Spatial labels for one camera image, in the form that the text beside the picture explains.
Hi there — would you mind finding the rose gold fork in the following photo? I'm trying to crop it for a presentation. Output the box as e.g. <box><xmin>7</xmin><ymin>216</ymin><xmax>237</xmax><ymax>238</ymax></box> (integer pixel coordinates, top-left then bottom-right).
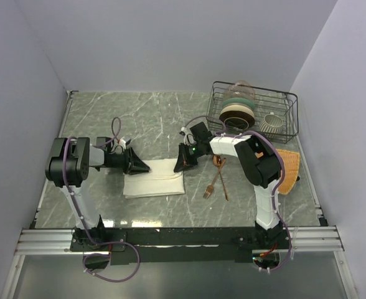
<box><xmin>203</xmin><ymin>155</ymin><xmax>226</xmax><ymax>199</ymax></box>

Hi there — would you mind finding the dark brown glossy bowl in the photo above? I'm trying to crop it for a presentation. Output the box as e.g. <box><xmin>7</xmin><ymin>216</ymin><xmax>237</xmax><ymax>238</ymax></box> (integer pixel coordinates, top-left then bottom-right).
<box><xmin>219</xmin><ymin>110</ymin><xmax>255</xmax><ymax>130</ymax></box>

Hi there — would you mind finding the cream white plate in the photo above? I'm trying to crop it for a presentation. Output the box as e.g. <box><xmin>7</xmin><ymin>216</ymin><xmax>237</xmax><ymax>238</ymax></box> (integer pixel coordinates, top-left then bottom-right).
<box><xmin>220</xmin><ymin>103</ymin><xmax>255</xmax><ymax>117</ymax></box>

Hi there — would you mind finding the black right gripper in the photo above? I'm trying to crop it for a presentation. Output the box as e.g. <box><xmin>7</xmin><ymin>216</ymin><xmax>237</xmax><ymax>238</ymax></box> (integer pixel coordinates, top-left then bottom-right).
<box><xmin>175</xmin><ymin>141</ymin><xmax>205</xmax><ymax>173</ymax></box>

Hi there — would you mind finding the aluminium frame rail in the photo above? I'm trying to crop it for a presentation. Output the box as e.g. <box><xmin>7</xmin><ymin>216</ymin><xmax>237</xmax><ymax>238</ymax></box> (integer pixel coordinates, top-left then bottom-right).
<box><xmin>15</xmin><ymin>227</ymin><xmax>344</xmax><ymax>255</ymax></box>

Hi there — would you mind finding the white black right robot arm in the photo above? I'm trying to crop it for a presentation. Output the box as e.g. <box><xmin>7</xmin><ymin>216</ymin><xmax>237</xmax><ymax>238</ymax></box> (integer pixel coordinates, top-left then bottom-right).
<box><xmin>174</xmin><ymin>121</ymin><xmax>288</xmax><ymax>249</ymax></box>

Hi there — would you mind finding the dark wire dish rack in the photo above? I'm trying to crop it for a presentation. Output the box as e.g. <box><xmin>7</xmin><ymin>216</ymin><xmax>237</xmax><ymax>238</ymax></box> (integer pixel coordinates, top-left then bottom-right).
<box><xmin>207</xmin><ymin>81</ymin><xmax>299</xmax><ymax>144</ymax></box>

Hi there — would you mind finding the white cloth napkin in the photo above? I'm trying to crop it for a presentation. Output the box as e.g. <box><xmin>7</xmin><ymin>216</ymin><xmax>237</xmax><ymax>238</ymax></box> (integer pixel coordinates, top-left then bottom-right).
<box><xmin>123</xmin><ymin>158</ymin><xmax>185</xmax><ymax>199</ymax></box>

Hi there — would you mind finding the teal green plate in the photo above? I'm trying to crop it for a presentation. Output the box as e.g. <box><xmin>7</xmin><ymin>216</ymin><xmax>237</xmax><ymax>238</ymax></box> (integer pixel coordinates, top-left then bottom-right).
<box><xmin>222</xmin><ymin>97</ymin><xmax>255</xmax><ymax>110</ymax></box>

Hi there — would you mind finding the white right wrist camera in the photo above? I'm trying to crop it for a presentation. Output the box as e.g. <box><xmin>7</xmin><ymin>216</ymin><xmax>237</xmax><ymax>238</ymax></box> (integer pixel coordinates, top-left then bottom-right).
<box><xmin>179</xmin><ymin>126</ymin><xmax>195</xmax><ymax>146</ymax></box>

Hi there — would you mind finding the woven bamboo tray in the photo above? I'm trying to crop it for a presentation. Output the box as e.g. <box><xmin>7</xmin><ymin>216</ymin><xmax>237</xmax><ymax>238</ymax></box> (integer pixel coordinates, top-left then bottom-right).
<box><xmin>277</xmin><ymin>149</ymin><xmax>301</xmax><ymax>195</ymax></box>

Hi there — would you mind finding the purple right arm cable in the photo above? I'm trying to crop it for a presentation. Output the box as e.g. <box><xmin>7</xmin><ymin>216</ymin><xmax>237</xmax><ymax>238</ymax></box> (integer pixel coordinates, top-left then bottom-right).
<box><xmin>182</xmin><ymin>115</ymin><xmax>293</xmax><ymax>273</ymax></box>

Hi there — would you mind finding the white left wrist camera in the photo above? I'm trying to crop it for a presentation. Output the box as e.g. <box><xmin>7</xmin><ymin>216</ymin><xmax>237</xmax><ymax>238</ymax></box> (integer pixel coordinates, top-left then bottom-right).
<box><xmin>111</xmin><ymin>136</ymin><xmax>131</xmax><ymax>154</ymax></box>

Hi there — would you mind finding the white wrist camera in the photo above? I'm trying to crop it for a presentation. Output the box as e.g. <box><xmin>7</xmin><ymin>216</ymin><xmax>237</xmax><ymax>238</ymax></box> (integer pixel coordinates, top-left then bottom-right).
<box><xmin>111</xmin><ymin>136</ymin><xmax>131</xmax><ymax>154</ymax></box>
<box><xmin>179</xmin><ymin>126</ymin><xmax>195</xmax><ymax>146</ymax></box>

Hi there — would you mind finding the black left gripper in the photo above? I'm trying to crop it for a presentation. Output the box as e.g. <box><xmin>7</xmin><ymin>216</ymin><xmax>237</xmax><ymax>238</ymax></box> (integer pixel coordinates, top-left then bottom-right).
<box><xmin>108</xmin><ymin>146</ymin><xmax>149</xmax><ymax>175</ymax></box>

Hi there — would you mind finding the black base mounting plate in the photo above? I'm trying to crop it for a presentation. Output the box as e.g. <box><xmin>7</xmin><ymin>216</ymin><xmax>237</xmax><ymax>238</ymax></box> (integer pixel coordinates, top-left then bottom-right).
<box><xmin>70</xmin><ymin>225</ymin><xmax>292</xmax><ymax>265</ymax></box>

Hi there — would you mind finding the rose gold spoon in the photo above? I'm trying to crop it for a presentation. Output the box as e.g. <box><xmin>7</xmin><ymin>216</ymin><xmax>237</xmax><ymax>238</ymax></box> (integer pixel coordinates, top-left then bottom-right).
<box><xmin>212</xmin><ymin>155</ymin><xmax>229</xmax><ymax>201</ymax></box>

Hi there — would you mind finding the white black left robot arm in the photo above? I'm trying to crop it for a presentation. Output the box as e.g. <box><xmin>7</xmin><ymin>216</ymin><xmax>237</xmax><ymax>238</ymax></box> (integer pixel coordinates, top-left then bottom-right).
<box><xmin>45</xmin><ymin>136</ymin><xmax>151</xmax><ymax>250</ymax></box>

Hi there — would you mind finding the grey ribbed cup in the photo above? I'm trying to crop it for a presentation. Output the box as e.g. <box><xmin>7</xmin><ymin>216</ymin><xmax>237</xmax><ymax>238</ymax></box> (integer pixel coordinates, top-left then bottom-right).
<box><xmin>259</xmin><ymin>112</ymin><xmax>284</xmax><ymax>138</ymax></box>

